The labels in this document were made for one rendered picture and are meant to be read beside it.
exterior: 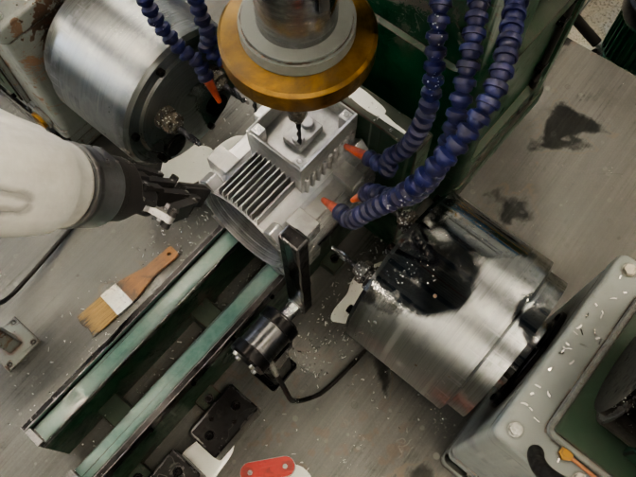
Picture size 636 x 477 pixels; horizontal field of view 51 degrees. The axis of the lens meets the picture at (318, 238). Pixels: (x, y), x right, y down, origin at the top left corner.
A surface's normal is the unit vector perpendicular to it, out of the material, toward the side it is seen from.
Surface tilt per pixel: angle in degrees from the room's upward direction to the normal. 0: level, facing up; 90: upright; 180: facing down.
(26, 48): 90
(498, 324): 13
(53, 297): 0
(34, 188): 71
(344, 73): 0
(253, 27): 0
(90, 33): 24
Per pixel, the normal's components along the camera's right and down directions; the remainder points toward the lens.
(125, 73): -0.31, 0.00
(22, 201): 0.79, 0.44
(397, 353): -0.61, 0.53
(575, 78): -0.01, -0.38
